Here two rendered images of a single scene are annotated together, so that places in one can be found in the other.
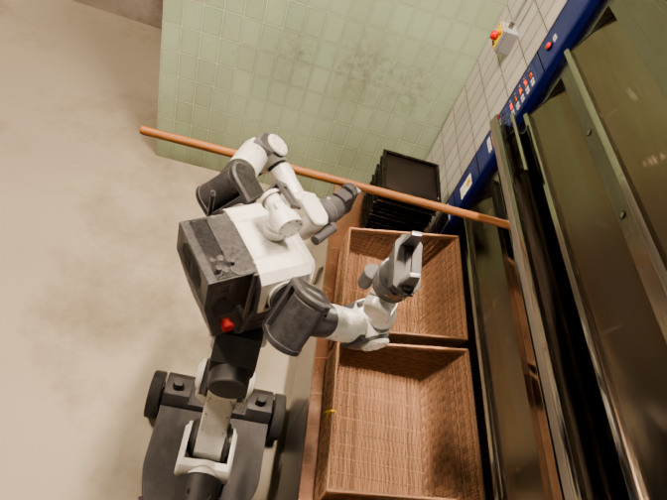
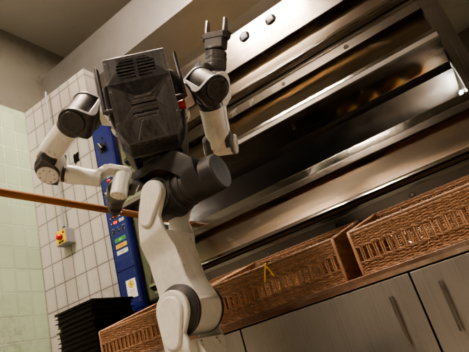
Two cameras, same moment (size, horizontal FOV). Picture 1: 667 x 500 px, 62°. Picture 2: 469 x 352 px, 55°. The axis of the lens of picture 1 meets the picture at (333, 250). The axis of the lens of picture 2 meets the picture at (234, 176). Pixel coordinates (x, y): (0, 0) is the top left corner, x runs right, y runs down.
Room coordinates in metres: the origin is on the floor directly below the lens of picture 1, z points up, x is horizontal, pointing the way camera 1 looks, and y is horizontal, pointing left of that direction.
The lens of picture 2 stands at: (-0.07, 1.07, 0.45)
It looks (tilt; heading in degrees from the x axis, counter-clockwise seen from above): 22 degrees up; 309
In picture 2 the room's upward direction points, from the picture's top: 17 degrees counter-clockwise
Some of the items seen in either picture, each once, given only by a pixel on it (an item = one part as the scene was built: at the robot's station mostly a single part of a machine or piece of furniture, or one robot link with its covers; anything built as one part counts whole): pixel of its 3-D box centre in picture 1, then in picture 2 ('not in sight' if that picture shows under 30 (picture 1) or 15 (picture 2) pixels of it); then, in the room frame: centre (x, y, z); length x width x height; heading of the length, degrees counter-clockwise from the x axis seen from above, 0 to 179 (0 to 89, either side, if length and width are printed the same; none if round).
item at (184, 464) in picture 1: (206, 451); not in sight; (0.81, 0.14, 0.28); 0.21 x 0.20 x 0.13; 13
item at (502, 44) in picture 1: (503, 38); (65, 237); (2.52, -0.33, 1.46); 0.10 x 0.07 x 0.10; 12
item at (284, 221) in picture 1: (280, 216); not in sight; (0.94, 0.15, 1.47); 0.10 x 0.07 x 0.09; 46
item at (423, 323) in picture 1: (397, 289); (179, 313); (1.57, -0.31, 0.72); 0.56 x 0.49 x 0.28; 12
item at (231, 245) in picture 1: (243, 272); (148, 113); (0.90, 0.19, 1.27); 0.34 x 0.30 x 0.36; 46
